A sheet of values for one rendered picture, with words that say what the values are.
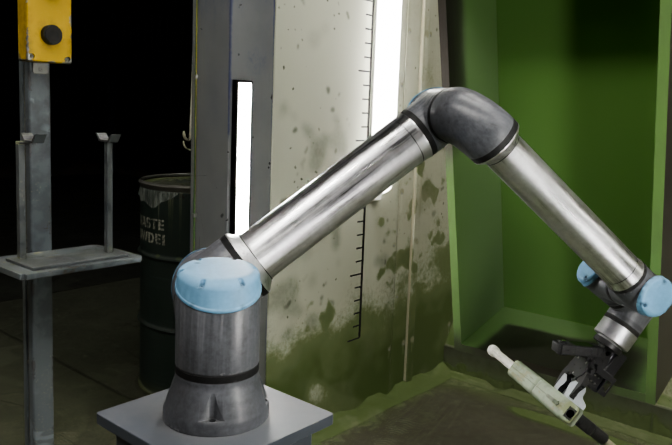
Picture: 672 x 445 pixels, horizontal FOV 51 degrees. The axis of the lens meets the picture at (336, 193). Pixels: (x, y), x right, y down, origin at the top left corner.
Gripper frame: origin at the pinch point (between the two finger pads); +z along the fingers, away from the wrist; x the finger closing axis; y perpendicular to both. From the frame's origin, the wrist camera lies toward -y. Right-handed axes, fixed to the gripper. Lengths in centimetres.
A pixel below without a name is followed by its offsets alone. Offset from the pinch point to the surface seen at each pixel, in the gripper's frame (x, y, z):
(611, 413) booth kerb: 88, 77, -8
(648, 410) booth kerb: 78, 81, -17
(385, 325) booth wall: 114, -7, 18
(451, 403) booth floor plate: 110, 33, 28
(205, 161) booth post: 63, -102, 6
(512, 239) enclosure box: 70, -4, -34
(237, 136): 55, -98, -6
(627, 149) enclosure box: 37, -6, -72
